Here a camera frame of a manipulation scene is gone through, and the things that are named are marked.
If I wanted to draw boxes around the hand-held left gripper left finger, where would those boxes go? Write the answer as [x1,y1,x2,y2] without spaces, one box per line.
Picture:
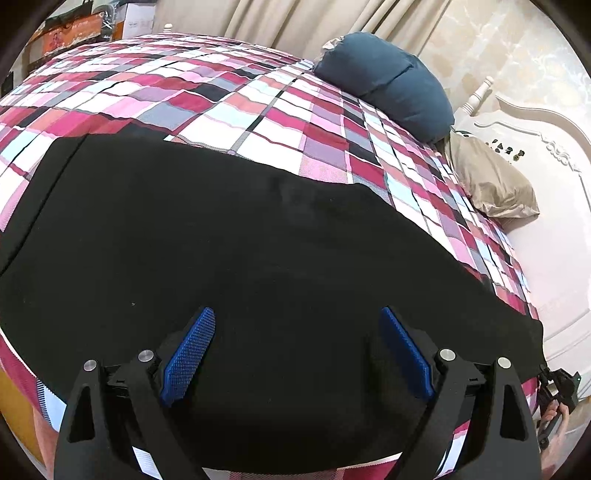
[53,306,217,480]

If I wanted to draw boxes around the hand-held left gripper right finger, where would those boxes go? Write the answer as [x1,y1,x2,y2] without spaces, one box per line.
[379,306,542,480]

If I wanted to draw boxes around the black pants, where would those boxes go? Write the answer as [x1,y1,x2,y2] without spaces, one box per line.
[0,134,544,476]

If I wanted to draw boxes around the person's right hand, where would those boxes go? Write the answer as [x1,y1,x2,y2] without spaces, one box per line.
[541,402,573,472]

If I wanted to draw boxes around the white bed sheet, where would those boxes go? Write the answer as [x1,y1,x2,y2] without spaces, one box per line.
[501,215,571,324]

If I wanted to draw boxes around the beige pillow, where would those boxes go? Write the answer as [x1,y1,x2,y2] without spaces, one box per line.
[445,134,541,220]

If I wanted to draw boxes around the plaid bed blanket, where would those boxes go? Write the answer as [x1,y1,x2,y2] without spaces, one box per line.
[0,32,542,480]

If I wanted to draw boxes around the white carved headboard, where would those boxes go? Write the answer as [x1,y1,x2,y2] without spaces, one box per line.
[455,75,591,384]

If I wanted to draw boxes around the dark blue pillow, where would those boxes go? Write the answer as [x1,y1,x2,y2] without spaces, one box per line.
[313,31,455,145]

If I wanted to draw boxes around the white cardboard box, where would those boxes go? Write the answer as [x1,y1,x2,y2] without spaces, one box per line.
[113,0,160,40]

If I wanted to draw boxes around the orange cardboard box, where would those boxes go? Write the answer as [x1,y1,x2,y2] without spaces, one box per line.
[27,11,125,59]

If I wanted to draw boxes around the beige curtain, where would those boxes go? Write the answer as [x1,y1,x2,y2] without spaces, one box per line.
[154,0,459,65]

